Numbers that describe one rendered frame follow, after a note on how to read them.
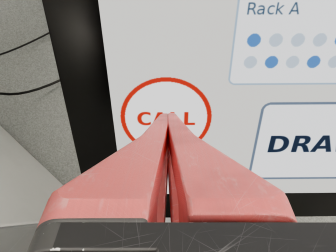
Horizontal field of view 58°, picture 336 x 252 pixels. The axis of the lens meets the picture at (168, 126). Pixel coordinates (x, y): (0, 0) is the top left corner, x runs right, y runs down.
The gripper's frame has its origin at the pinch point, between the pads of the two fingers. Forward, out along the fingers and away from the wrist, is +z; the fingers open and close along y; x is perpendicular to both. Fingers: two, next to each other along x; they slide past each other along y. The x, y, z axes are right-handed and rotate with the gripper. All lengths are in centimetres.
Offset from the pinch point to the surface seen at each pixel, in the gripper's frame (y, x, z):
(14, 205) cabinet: 28, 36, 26
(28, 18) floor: 61, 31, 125
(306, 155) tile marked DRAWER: -6.9, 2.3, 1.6
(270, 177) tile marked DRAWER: -5.4, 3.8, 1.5
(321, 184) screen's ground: -8.2, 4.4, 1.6
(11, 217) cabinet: 25.5, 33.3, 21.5
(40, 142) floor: 49, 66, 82
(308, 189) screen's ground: -7.6, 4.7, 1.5
